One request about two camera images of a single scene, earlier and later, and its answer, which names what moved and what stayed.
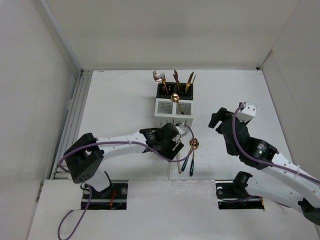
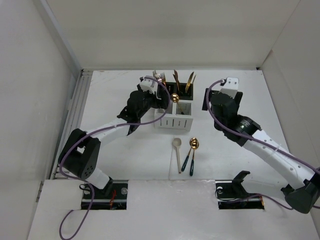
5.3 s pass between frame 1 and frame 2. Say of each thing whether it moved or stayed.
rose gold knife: stayed
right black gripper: moved
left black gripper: moved
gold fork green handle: stayed
